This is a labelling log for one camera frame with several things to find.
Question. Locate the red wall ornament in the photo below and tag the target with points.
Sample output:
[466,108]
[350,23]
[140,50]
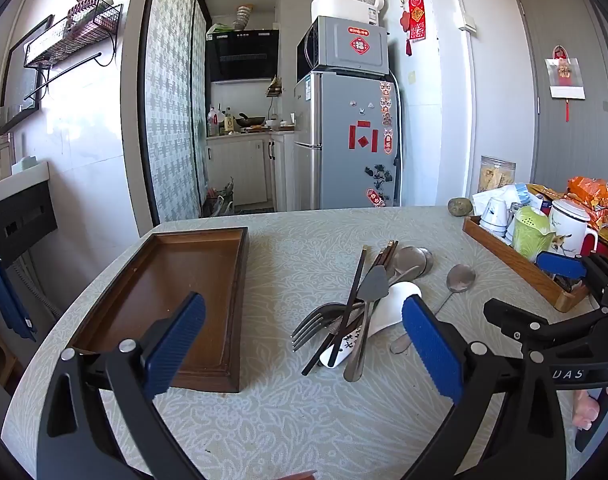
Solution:
[416,20]

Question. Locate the black framed wall mirror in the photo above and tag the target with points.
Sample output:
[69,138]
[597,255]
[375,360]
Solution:
[21,85]

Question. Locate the pale green soap box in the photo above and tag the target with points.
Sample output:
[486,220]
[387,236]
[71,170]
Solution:
[24,165]

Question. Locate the black range hood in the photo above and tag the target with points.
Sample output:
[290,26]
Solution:
[241,57]

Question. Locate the white lidded mug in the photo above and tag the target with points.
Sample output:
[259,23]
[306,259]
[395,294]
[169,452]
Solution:
[568,230]

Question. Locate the cooking oil bottle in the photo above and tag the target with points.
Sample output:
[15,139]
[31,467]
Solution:
[229,121]

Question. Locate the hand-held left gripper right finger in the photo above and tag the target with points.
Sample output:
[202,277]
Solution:
[431,345]

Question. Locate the white kitchen cabinet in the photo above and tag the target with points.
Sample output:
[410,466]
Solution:
[239,170]

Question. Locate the grey steel cake server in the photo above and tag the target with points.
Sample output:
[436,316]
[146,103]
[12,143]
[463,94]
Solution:
[373,285]

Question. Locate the white ceramic spoon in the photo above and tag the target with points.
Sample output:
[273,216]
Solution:
[398,300]

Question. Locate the white wall switch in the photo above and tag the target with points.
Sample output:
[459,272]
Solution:
[469,22]

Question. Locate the black wok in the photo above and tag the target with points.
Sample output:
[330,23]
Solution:
[251,120]

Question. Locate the large steel spoon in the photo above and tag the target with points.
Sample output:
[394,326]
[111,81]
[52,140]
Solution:
[427,260]
[408,262]

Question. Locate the green plastic cup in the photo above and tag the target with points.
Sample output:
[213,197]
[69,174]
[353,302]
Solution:
[531,232]

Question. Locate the steel fork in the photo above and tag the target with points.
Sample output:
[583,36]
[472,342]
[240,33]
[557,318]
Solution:
[314,317]
[309,337]

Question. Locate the clear bottle red cap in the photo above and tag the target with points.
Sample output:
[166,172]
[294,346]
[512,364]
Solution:
[214,122]

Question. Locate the blue towel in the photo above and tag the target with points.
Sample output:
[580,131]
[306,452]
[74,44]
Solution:
[6,300]

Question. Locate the silver refrigerator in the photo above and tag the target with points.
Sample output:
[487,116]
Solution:
[344,150]

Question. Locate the patterned sliding door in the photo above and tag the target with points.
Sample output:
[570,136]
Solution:
[171,110]

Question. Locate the black towel bar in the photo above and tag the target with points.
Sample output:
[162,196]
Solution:
[59,72]

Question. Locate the black basin cabinet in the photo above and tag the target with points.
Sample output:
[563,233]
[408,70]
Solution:
[24,225]

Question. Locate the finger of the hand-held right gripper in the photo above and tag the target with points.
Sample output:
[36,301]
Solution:
[561,265]
[523,322]

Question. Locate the dark wooden tray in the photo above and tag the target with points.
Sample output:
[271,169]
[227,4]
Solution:
[159,285]

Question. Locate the small steel spoon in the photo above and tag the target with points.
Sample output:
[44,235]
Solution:
[461,277]

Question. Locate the person's right hand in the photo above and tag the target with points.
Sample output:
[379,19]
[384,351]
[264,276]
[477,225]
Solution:
[583,410]

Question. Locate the white wash basin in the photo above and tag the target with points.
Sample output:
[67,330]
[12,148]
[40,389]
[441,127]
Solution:
[14,182]

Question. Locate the brown potato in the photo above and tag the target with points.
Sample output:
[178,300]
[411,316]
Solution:
[459,206]

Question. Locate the wall spice rack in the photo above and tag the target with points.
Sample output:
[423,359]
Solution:
[275,87]

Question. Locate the white cup blue print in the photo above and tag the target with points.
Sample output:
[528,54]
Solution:
[493,215]

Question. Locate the orange snack packet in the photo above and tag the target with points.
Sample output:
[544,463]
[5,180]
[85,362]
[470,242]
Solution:
[593,192]

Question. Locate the grey microwave oven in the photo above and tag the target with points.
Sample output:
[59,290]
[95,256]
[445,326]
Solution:
[354,45]

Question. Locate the white tissue packet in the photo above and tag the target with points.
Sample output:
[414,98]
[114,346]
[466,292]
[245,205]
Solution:
[503,192]

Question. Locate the hanging wall calendar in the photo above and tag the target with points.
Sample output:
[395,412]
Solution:
[566,77]

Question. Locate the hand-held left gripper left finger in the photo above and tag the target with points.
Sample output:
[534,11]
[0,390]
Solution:
[176,345]

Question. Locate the light wooden tray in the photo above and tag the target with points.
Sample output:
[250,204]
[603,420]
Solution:
[508,265]

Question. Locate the clear cracker jar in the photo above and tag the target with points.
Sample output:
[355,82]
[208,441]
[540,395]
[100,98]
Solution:
[496,175]

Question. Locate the plastic bags bundle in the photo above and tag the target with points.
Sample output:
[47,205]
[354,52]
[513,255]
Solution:
[221,200]

